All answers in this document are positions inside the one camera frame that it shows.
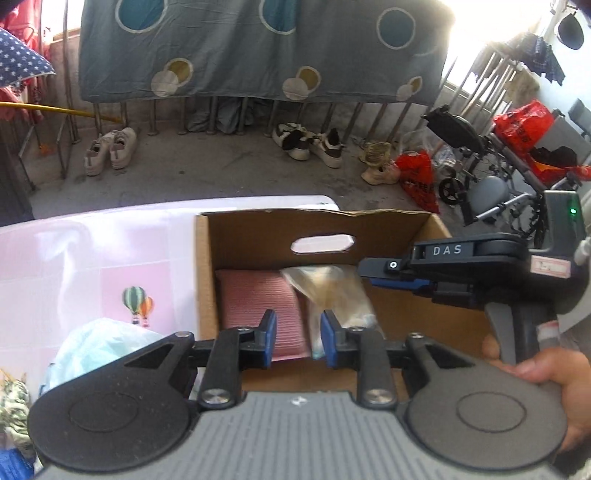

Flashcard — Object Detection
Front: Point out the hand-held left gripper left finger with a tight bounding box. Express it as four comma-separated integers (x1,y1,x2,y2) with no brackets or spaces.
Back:
124,308,278,411

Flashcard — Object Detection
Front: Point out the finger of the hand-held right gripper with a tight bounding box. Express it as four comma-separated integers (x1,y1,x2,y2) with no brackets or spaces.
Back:
358,256,435,296

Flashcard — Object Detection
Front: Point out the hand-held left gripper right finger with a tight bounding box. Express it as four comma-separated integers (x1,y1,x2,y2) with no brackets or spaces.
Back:
320,309,476,411

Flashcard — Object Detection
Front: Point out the pink towel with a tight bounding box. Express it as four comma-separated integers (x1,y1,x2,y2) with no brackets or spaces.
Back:
215,268,315,361

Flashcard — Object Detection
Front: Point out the clear plastic packet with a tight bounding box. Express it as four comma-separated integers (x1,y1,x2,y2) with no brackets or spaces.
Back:
281,264,386,361

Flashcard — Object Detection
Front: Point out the cardboard box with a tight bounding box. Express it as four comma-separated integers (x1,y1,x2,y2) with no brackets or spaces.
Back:
194,209,504,402

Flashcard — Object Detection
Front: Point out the green patterned cloth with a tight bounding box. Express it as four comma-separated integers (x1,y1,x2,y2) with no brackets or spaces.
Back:
0,369,35,455

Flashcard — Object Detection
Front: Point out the blue white tissue pack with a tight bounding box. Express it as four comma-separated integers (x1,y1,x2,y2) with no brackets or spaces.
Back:
0,445,38,480

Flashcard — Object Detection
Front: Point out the person's right hand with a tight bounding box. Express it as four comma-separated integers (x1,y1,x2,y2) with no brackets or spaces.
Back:
482,335,591,462

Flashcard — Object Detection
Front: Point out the red plastic bag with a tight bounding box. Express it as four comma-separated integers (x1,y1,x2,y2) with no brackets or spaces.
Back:
493,99,555,158
394,150,441,214
526,154,591,188

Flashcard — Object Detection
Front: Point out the beige slipper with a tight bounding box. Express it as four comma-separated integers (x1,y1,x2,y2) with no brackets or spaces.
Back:
361,161,402,186

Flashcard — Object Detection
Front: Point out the woven tan slipper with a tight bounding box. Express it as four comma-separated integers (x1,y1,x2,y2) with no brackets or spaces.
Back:
359,141,393,164

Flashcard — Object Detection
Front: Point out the white black sneaker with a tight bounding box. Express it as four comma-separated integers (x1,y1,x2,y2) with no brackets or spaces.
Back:
309,128,346,169
271,122,317,161

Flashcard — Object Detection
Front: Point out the black wheelchair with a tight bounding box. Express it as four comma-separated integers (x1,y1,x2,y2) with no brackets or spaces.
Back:
422,105,591,245

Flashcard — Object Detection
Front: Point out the white plastic bag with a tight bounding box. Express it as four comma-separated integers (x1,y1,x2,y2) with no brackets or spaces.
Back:
39,318,185,402

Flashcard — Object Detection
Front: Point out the dark blue hanging garment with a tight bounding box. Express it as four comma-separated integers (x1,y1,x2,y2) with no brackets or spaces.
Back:
508,32,566,86

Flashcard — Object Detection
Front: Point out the black hanging cap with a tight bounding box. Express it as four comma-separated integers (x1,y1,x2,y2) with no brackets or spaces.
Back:
556,13,587,51

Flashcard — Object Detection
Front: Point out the metal railing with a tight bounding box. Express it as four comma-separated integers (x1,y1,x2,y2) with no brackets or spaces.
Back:
18,0,532,192

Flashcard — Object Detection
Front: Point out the blue dotted bedsheet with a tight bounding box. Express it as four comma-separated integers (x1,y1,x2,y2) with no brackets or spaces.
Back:
78,0,455,104

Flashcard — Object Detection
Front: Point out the yellow pole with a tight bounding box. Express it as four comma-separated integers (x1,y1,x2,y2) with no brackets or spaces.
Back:
0,102,123,125

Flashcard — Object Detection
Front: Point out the blue star print cloth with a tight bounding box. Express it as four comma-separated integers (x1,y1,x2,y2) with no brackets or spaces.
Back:
0,28,56,88

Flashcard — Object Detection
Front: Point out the red hanging cloth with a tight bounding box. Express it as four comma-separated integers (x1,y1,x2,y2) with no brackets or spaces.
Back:
0,0,51,121

